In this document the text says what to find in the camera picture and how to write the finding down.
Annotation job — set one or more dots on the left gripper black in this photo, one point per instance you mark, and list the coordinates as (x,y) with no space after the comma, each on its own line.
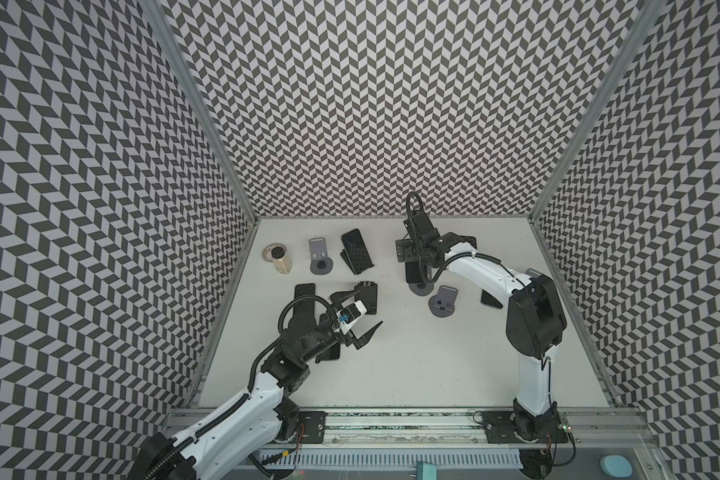
(350,340)

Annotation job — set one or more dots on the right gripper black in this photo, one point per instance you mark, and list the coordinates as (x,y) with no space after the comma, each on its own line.
(417,254)

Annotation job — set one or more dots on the purple edged phone black stand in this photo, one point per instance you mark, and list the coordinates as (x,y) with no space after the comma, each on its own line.
(331,354)

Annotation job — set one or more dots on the grey round stand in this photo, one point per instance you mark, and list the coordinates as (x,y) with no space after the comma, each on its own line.
(421,289)
(320,262)
(442,304)

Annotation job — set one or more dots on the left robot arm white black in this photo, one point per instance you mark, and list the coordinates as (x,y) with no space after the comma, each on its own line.
(263,411)

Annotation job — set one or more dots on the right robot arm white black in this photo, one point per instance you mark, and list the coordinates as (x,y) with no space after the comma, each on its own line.
(535,319)

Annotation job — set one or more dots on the teal phone on black stand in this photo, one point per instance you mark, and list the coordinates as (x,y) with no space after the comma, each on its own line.
(354,243)

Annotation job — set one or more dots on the spice jar with black lid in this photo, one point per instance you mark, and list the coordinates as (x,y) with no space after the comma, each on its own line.
(277,254)

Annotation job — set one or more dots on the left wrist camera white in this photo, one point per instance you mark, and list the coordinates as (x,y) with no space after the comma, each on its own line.
(349,315)

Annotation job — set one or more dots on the metal base rail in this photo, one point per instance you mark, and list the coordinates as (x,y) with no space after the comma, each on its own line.
(452,438)

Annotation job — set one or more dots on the silver aluminium corner post right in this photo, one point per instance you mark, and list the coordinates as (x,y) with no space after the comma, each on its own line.
(635,38)

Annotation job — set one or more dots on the silver aluminium corner post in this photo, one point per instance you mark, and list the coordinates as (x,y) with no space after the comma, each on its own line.
(166,39)
(635,38)

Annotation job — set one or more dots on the silver aluminium corner post left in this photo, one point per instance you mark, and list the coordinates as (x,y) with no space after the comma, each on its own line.
(166,39)

